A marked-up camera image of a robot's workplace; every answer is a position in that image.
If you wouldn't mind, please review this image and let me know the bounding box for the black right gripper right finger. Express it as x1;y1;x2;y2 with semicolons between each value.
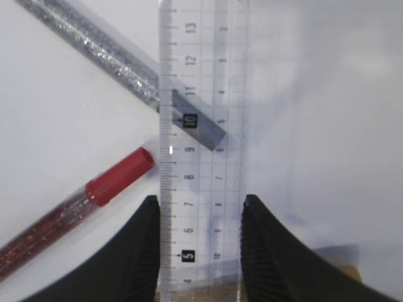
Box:
241;194;391;301

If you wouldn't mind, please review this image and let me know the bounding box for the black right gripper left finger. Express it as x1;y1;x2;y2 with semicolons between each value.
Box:
26;195;161;302

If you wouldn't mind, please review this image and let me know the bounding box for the gold glitter pen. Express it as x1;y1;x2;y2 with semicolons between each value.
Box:
179;265;363;301

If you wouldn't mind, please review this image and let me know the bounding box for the clear plastic ruler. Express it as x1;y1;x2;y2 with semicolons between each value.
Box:
159;1;249;301

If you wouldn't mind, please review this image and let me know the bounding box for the silver glitter pen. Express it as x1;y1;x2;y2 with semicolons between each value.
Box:
19;1;226;150

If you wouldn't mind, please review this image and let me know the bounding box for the red glitter pen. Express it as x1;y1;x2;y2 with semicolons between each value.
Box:
1;147;155;281

